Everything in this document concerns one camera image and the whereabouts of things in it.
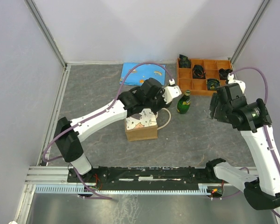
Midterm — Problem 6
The dark rolled item bottom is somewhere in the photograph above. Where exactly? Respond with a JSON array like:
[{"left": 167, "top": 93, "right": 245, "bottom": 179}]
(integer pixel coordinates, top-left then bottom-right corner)
[{"left": 206, "top": 78, "right": 220, "bottom": 91}]

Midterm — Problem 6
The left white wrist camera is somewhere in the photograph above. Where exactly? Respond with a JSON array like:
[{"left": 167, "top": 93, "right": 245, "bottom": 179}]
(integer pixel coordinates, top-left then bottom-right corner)
[{"left": 162, "top": 79, "right": 182, "bottom": 105}]

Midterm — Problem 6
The dark rolled item middle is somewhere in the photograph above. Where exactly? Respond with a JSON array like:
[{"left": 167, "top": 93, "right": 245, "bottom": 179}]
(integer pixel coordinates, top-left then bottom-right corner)
[{"left": 192, "top": 64, "right": 206, "bottom": 79}]

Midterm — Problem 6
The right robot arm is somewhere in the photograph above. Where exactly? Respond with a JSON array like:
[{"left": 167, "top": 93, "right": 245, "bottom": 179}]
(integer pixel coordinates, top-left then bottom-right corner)
[{"left": 205, "top": 83, "right": 280, "bottom": 210}]

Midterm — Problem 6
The aluminium frame rail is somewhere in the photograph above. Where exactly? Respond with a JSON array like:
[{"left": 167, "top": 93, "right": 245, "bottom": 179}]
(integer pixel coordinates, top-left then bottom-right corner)
[{"left": 24, "top": 166, "right": 280, "bottom": 186}]

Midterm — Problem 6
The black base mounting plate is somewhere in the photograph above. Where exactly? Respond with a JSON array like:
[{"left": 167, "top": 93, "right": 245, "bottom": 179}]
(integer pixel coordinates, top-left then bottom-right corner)
[{"left": 80, "top": 167, "right": 223, "bottom": 191}]

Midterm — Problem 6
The burlap canvas tote bag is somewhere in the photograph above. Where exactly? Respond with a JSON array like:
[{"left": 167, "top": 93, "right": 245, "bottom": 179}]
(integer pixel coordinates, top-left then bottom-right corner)
[{"left": 125, "top": 108, "right": 172, "bottom": 141}]

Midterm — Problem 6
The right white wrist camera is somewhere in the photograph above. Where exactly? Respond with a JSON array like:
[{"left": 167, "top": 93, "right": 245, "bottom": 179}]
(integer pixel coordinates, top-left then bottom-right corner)
[{"left": 226, "top": 72, "right": 247, "bottom": 94}]

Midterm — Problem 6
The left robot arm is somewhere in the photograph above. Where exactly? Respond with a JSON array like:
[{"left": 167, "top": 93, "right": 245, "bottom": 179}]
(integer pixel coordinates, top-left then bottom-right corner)
[{"left": 54, "top": 78, "right": 181, "bottom": 182}]

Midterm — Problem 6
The orange compartment tray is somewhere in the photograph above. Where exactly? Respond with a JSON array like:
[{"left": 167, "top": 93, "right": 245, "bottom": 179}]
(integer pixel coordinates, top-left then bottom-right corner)
[{"left": 176, "top": 59, "right": 232, "bottom": 96}]

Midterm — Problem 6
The dark rolled item top-left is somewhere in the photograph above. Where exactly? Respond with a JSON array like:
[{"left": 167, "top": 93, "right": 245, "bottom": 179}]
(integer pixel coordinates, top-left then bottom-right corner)
[{"left": 179, "top": 54, "right": 191, "bottom": 69}]

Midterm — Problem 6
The green glass bottle right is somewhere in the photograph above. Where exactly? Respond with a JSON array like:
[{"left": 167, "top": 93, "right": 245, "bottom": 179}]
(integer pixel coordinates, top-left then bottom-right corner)
[{"left": 177, "top": 90, "right": 191, "bottom": 114}]

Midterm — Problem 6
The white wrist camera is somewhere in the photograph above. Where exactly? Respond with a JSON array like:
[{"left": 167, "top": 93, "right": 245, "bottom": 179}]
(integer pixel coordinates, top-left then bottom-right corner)
[
  {"left": 226, "top": 72, "right": 247, "bottom": 94},
  {"left": 162, "top": 79, "right": 182, "bottom": 105}
]

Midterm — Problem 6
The dark rolled item right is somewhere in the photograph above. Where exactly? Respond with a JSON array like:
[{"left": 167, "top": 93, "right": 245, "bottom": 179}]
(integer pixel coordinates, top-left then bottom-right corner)
[{"left": 218, "top": 68, "right": 233, "bottom": 80}]

